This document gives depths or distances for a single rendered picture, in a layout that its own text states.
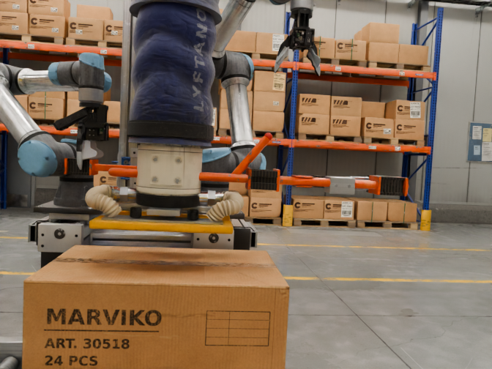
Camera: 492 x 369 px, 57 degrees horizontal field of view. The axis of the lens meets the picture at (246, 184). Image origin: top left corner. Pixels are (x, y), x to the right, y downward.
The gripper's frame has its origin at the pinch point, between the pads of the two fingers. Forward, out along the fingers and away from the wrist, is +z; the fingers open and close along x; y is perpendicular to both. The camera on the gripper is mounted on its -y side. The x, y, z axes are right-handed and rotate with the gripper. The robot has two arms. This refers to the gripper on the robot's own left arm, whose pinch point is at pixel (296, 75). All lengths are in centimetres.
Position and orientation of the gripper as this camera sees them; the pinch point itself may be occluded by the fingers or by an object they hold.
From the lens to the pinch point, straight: 156.9
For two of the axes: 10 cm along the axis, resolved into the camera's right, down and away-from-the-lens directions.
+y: 1.1, 0.7, -9.9
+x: 9.9, 0.4, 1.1
